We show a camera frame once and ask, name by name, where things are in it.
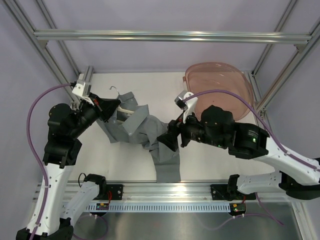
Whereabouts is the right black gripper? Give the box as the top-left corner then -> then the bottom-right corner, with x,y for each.
156,106 -> 226,152

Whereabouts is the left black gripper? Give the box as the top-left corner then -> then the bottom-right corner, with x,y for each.
69,92 -> 121,139

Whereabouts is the cream plastic hanger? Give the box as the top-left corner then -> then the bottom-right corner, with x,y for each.
109,85 -> 138,115

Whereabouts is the grey button shirt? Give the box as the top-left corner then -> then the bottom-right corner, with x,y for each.
97,100 -> 181,183

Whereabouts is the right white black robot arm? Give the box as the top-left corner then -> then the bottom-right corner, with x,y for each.
157,105 -> 320,201

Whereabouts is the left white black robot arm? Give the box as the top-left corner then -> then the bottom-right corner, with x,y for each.
15,93 -> 121,240

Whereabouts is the pink translucent plastic basin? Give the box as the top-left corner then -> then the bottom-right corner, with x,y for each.
181,61 -> 254,123

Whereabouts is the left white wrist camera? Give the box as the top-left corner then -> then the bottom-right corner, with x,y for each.
72,79 -> 94,105

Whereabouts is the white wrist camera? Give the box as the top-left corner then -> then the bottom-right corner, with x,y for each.
72,79 -> 94,105
174,90 -> 198,124

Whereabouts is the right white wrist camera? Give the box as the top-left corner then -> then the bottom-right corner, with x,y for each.
174,90 -> 198,124

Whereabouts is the aluminium frame structure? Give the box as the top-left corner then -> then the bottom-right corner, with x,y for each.
0,0 -> 320,240

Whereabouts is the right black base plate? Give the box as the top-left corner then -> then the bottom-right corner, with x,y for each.
210,184 -> 256,202

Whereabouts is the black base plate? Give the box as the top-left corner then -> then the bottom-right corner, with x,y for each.
210,184 -> 256,202
95,184 -> 124,201

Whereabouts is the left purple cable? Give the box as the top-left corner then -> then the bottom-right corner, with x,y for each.
28,83 -> 109,240

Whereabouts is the purple cable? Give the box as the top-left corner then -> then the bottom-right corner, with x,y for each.
182,89 -> 320,230
28,83 -> 109,240

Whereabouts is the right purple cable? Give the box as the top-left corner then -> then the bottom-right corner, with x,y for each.
182,89 -> 320,230

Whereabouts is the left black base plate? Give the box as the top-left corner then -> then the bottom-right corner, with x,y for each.
95,184 -> 124,201

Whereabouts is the white slotted cable duct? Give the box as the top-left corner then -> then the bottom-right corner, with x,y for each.
83,202 -> 231,213

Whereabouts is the aluminium hanging rail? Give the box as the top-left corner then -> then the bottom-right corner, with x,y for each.
33,29 -> 312,45

